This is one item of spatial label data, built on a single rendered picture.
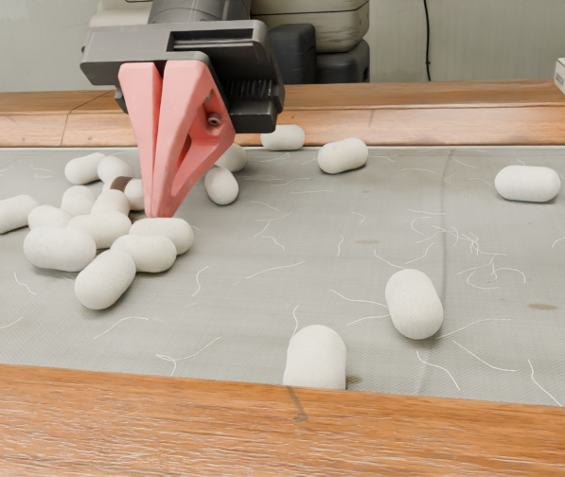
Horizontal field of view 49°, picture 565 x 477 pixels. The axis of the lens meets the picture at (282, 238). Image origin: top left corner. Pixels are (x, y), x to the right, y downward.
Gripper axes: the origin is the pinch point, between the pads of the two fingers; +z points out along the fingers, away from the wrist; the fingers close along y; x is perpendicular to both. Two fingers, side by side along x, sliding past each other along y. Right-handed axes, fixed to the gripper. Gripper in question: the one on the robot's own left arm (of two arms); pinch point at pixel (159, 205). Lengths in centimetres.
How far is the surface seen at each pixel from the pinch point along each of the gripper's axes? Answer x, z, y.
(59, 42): 153, -150, -135
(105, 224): -0.6, 1.4, -2.4
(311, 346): -7.4, 8.5, 9.8
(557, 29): 149, -144, 58
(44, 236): -2.4, 2.9, -4.3
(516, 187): 4.6, -3.9, 18.2
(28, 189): 6.2, -4.0, -12.7
